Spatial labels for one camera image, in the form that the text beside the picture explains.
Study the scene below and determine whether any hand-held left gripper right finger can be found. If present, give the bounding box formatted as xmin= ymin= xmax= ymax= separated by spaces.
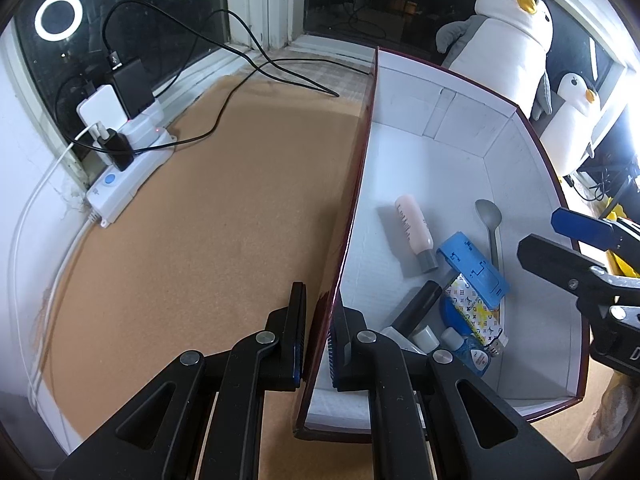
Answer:
xmin=327 ymin=301 xmax=581 ymax=480

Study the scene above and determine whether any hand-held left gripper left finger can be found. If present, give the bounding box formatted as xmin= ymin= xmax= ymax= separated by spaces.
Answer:
xmin=52 ymin=281 xmax=307 ymax=480

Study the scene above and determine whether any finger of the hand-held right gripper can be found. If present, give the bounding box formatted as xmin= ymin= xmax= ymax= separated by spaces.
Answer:
xmin=517 ymin=234 xmax=640 ymax=322
xmin=551 ymin=208 xmax=640 ymax=278

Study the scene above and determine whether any white charger plug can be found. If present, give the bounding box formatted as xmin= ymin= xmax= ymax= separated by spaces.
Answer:
xmin=380 ymin=326 xmax=426 ymax=356

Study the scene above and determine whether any metal spoon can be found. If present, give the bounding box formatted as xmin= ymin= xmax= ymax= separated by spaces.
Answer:
xmin=475 ymin=199 xmax=502 ymax=271

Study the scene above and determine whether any blue phone stand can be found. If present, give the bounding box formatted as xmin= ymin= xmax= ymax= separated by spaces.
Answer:
xmin=436 ymin=231 xmax=511 ymax=310

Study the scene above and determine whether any patterned lighter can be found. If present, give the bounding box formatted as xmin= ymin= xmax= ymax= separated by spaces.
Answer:
xmin=445 ymin=272 xmax=510 ymax=356

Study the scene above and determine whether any green lip balm stick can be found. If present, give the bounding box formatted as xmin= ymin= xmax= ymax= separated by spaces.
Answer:
xmin=411 ymin=325 xmax=441 ymax=353

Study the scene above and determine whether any black marker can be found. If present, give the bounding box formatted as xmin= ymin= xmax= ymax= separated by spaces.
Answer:
xmin=390 ymin=280 xmax=443 ymax=333

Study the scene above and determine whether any blue round lid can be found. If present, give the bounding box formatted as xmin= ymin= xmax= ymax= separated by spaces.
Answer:
xmin=440 ymin=296 xmax=476 ymax=333

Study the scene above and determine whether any blue eye drop bottle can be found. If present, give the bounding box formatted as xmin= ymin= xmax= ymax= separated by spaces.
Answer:
xmin=440 ymin=327 xmax=493 ymax=378

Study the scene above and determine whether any pink bottle with grey cap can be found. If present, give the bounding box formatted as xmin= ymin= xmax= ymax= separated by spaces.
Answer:
xmin=394 ymin=194 xmax=438 ymax=273

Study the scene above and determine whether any white cardboard box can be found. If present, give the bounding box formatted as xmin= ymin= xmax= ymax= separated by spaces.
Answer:
xmin=292 ymin=46 xmax=590 ymax=443

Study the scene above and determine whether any pale fluffy plush item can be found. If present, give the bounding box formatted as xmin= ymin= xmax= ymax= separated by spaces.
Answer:
xmin=589 ymin=385 xmax=637 ymax=443

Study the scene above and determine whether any small penguin plush toy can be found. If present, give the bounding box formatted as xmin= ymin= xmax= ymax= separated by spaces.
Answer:
xmin=541 ymin=72 xmax=602 ymax=176

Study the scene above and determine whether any large penguin plush toy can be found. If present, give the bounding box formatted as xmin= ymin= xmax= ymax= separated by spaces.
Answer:
xmin=436 ymin=0 xmax=555 ymax=122

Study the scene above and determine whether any white power strip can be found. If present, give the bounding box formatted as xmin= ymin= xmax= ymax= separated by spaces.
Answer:
xmin=86 ymin=127 xmax=178 ymax=229

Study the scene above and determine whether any small black plug charger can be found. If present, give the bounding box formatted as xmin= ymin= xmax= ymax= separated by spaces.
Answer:
xmin=95 ymin=130 xmax=135 ymax=172

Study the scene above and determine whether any white socket cube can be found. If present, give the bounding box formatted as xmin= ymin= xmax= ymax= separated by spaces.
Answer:
xmin=122 ymin=100 xmax=163 ymax=153

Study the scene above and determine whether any black power adapter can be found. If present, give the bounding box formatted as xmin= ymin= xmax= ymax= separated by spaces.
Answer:
xmin=106 ymin=60 xmax=155 ymax=118

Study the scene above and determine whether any white power adapter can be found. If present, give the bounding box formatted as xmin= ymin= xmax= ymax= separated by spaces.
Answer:
xmin=76 ymin=85 xmax=128 ymax=133

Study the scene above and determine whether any black ring light cable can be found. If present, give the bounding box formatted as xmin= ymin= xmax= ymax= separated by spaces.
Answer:
xmin=562 ymin=160 xmax=631 ymax=206

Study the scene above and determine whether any white power strip cord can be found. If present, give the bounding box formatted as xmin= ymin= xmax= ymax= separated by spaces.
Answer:
xmin=27 ymin=215 xmax=108 ymax=411

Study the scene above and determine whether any white charging cable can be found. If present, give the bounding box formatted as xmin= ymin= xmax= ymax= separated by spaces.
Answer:
xmin=10 ymin=122 xmax=112 ymax=411

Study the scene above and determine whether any white window frame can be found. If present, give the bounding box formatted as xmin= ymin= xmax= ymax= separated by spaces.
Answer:
xmin=0 ymin=0 xmax=640 ymax=201

